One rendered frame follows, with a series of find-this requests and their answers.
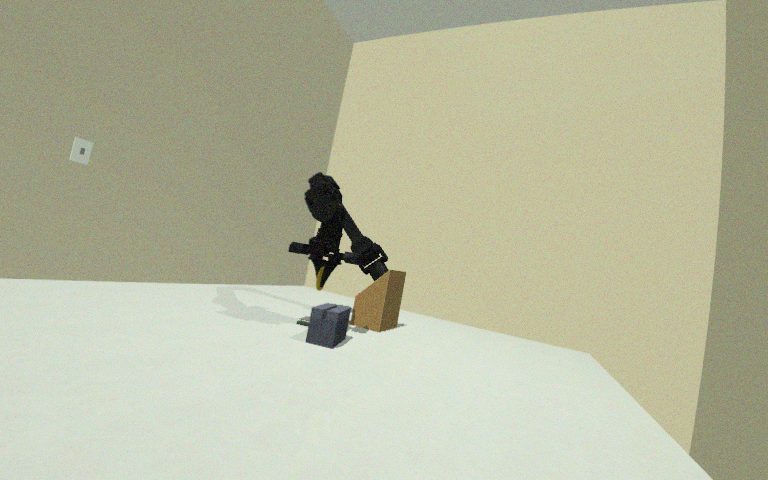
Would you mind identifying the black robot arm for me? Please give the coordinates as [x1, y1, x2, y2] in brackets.
[304, 172, 388, 282]

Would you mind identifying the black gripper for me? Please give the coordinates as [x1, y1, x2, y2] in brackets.
[289, 225, 364, 287]

